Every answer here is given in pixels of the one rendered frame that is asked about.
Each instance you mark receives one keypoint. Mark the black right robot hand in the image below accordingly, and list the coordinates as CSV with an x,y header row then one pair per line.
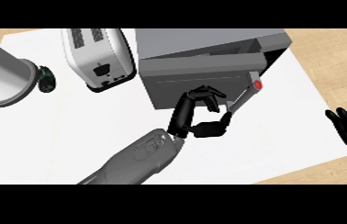
x,y
338,122

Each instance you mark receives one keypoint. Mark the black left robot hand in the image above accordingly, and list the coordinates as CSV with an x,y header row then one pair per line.
x,y
184,117

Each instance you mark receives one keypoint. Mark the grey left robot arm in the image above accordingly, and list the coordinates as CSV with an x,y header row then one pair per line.
x,y
134,159

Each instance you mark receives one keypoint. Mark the grey microwave door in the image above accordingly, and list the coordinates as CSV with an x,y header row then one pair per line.
x,y
198,77

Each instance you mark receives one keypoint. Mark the grey microwave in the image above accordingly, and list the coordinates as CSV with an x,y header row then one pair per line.
x,y
198,44

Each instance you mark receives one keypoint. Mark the white toaster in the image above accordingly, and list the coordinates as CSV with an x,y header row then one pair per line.
x,y
96,58

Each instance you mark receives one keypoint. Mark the grey round pot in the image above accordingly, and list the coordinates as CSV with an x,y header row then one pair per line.
x,y
10,79

